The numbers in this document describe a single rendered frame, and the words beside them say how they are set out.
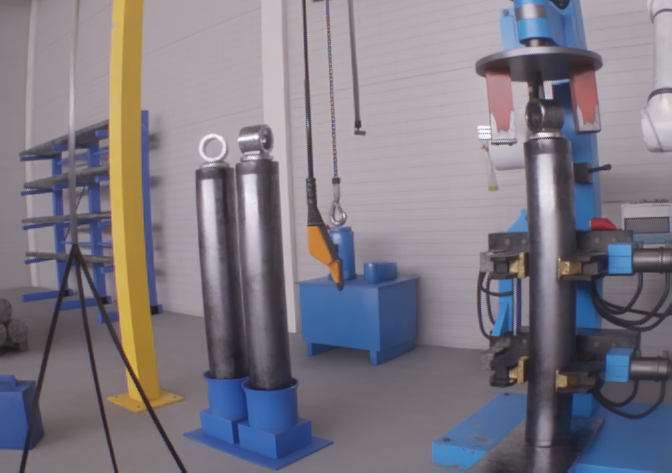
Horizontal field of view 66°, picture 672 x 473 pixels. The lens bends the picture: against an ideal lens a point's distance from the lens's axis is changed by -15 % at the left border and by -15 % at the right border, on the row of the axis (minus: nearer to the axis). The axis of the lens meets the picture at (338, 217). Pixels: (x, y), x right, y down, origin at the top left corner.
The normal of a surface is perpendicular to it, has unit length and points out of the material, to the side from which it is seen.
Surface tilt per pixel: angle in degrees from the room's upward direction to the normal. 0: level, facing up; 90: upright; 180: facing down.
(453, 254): 90
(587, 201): 90
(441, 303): 90
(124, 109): 90
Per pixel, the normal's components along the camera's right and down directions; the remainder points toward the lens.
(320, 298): -0.62, 0.04
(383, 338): 0.78, -0.03
